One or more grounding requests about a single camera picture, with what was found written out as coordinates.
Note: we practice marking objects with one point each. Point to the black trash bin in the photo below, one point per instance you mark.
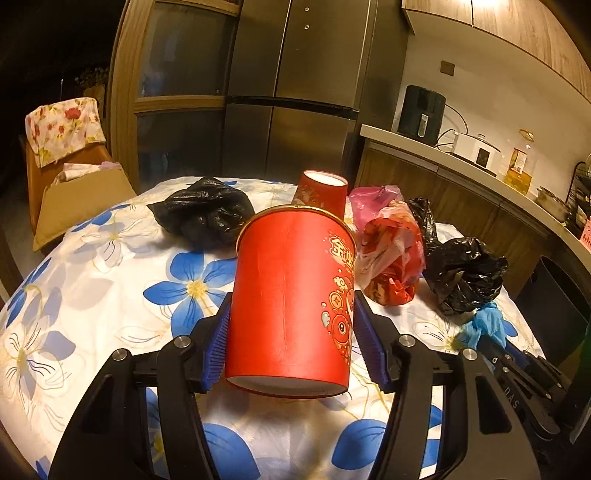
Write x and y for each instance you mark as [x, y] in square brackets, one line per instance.
[554, 295]

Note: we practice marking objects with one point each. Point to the dried flower bunch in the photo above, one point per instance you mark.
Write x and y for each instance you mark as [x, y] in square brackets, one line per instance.
[92, 77]

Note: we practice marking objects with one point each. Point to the pink utensil holder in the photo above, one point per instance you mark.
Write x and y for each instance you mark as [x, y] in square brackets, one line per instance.
[586, 237]

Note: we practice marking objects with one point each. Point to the dark red plastic bag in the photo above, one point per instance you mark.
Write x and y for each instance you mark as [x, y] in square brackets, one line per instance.
[392, 263]

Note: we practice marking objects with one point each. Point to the dark steel refrigerator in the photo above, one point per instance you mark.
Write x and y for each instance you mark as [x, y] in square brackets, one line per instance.
[300, 69]

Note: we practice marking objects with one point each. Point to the thin black plastic bag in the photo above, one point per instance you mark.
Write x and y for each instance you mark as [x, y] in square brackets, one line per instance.
[422, 221]

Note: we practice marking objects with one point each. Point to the large black plastic bag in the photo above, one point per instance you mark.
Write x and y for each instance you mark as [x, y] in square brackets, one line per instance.
[203, 212]

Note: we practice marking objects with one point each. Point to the brown chair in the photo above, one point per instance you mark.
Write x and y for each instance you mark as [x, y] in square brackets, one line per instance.
[34, 184]

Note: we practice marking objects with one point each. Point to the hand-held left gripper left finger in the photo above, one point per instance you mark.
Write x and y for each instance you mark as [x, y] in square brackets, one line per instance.
[217, 341]

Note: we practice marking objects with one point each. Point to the large red paper cup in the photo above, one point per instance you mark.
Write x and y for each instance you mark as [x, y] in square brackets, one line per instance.
[286, 300]

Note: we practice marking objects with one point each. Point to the floral chair cloth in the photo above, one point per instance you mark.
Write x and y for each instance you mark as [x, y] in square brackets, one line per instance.
[64, 127]

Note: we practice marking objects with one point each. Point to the wooden base cabinet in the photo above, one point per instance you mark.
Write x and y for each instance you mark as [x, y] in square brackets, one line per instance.
[461, 198]

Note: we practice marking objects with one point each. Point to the light stone kitchen counter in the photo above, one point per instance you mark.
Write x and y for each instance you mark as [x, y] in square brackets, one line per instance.
[415, 143]

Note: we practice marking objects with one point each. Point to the brown wall switch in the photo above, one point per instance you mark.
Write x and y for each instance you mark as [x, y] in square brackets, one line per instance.
[447, 67]

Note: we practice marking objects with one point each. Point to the pale pink cloth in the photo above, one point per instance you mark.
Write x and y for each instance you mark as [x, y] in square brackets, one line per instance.
[83, 170]

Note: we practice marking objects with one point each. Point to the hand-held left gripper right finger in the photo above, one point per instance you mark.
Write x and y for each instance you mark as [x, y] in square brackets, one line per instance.
[369, 341]

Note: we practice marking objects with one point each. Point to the small red paper cup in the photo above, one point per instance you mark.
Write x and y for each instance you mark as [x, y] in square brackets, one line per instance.
[321, 194]

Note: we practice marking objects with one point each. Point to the wooden framed glass door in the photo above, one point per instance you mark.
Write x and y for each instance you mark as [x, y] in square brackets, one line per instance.
[180, 60]

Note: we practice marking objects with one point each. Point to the tan seat cushion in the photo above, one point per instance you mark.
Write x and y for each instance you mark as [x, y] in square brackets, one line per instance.
[83, 203]

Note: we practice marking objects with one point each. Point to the cooking oil bottle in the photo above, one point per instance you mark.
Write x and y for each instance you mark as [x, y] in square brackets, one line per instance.
[519, 168]

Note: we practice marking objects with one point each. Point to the wooden wall cabinet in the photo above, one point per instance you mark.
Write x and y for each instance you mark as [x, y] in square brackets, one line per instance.
[517, 32]

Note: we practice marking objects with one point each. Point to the white electric cooker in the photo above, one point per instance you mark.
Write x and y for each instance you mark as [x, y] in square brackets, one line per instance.
[475, 152]

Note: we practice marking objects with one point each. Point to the blue floral tablecloth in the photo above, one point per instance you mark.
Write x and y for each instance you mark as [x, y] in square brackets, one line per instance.
[115, 277]

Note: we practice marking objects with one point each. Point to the crumpled black plastic bag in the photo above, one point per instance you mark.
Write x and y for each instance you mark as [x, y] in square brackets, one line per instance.
[461, 272]

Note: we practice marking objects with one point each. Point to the pink plastic bag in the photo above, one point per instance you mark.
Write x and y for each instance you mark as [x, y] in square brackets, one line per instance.
[371, 198]

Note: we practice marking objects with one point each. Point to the black air fryer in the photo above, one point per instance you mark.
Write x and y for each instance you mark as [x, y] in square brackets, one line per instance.
[420, 110]

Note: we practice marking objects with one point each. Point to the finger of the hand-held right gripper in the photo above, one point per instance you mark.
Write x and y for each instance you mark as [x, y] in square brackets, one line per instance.
[547, 376]
[494, 348]

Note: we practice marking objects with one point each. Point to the steel mixing bowl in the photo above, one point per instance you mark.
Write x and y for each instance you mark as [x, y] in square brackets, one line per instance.
[551, 205]

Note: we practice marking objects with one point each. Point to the blue plastic bag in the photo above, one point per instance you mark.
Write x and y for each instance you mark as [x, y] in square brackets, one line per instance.
[485, 321]

